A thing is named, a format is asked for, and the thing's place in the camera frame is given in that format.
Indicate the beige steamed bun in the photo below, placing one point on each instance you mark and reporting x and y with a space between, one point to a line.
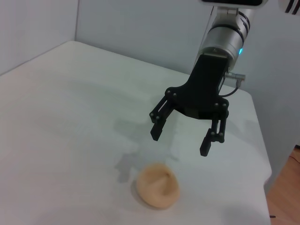
158 185

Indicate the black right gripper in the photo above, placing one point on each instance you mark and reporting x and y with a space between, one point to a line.
204 93

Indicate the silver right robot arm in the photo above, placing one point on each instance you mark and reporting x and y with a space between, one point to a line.
225 39

